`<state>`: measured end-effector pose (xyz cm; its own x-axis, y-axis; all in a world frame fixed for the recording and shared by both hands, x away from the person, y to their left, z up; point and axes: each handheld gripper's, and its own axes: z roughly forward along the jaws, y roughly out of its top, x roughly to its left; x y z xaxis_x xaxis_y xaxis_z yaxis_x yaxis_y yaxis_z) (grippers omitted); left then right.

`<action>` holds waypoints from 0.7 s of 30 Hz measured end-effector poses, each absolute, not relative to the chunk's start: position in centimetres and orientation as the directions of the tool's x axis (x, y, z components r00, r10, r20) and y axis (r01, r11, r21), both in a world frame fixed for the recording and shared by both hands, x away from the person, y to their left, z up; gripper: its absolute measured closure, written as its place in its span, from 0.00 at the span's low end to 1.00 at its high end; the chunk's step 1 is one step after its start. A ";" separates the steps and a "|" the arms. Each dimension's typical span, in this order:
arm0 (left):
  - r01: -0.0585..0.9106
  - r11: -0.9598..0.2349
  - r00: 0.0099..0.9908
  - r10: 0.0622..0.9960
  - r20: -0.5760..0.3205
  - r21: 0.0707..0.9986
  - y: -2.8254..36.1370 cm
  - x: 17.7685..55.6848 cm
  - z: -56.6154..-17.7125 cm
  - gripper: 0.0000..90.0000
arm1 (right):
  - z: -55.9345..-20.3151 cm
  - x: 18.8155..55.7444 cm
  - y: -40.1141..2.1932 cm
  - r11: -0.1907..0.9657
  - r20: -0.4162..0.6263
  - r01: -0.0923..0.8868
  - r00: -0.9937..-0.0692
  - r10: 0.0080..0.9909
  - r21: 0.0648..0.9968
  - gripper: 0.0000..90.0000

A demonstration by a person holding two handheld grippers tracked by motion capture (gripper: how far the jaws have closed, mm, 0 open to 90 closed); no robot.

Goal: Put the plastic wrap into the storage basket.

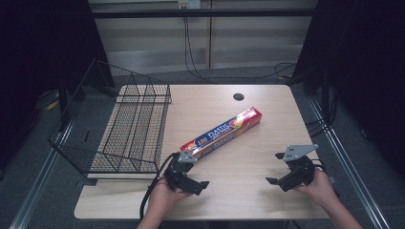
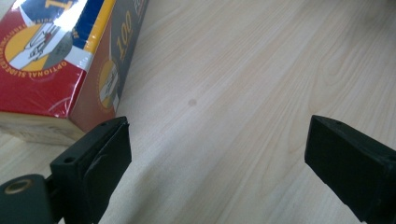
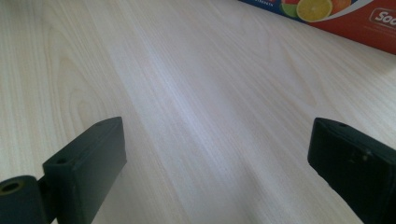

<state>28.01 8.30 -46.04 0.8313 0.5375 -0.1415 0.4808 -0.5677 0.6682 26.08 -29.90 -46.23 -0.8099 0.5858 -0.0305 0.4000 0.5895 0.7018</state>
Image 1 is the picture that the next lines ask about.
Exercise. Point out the metal floor rail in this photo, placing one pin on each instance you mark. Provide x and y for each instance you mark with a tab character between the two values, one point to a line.
347	165
38	178

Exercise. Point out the person's right hand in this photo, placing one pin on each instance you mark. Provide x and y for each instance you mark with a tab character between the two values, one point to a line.
320	189

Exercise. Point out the white wall power outlet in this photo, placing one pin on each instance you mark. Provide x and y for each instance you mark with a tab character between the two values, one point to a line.
189	4

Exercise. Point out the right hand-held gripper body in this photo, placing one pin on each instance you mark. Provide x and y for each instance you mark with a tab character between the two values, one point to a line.
301	171

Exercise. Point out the person's left hand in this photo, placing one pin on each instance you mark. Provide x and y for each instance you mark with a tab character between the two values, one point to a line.
162	198

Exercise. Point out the black horizontal metal bar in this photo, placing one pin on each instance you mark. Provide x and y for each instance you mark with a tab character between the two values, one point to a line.
203	13

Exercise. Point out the red and blue plastic wrap box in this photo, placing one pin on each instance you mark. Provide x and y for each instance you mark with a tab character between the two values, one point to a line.
223	130

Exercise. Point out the dark curtain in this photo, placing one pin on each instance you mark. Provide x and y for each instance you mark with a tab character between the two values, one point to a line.
38	63
359	63

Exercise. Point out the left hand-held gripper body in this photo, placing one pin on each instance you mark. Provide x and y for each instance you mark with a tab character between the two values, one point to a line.
176	173

